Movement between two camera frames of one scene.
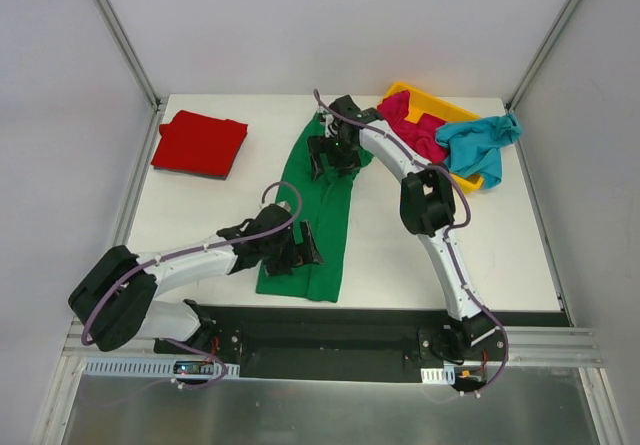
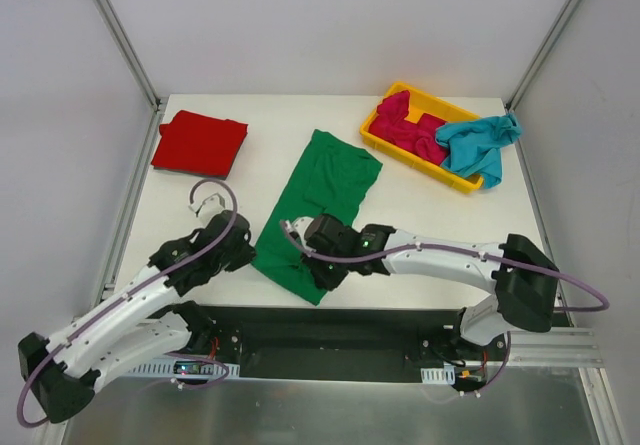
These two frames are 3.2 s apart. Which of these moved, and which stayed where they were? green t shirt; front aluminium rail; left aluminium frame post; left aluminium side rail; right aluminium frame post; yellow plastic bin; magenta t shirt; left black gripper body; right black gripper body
Moved: left black gripper body; right black gripper body; green t shirt
Stayed: yellow plastic bin; left aluminium frame post; right aluminium frame post; magenta t shirt; front aluminium rail; left aluminium side rail
